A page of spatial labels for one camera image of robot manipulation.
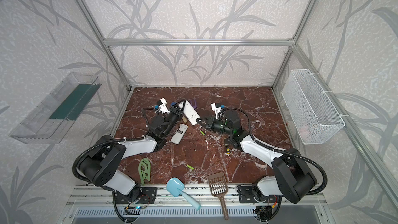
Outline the aluminium front rail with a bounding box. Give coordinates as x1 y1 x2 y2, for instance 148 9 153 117
66 184 327 207

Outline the clear plastic wall shelf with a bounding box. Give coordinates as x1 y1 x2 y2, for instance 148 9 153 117
10 72 102 144

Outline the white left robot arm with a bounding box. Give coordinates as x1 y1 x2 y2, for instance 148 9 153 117
72 103 185 195

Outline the brown litter scoop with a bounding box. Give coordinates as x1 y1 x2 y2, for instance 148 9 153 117
208 172 229 220

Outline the light blue plastic scoop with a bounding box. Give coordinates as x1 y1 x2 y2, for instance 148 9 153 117
166 177 201 211

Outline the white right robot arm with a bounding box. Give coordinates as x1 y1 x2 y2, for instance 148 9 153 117
197 108 328 204

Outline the purple toy rake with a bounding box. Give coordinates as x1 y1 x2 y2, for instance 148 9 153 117
189 99 197 109

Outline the white wire mesh basket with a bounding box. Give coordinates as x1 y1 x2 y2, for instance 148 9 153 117
282 69 345 145

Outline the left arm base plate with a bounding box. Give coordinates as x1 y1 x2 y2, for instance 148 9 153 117
115 187 157 205

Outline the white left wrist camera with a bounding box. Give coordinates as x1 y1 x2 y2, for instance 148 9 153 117
154 98 170 114

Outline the green plastic slotted tool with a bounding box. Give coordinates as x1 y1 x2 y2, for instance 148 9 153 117
138 158 151 184

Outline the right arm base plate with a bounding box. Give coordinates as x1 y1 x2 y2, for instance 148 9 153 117
236 185 277 204

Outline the black yellow screwdriver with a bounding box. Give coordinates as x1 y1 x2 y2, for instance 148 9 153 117
224 142 231 156

